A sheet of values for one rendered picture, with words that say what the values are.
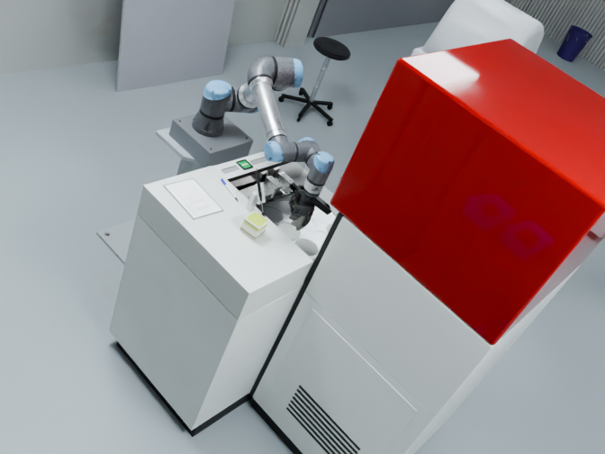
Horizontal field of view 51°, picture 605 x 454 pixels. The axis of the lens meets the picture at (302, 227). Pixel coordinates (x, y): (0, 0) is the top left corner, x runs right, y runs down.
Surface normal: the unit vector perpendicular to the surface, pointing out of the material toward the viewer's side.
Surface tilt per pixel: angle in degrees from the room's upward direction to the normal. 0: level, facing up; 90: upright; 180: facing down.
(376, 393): 90
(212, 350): 90
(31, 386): 0
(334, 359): 90
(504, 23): 40
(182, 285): 90
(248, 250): 0
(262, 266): 0
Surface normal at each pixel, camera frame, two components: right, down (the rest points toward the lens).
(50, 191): 0.33, -0.73
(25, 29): 0.69, 0.62
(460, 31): -0.54, 0.18
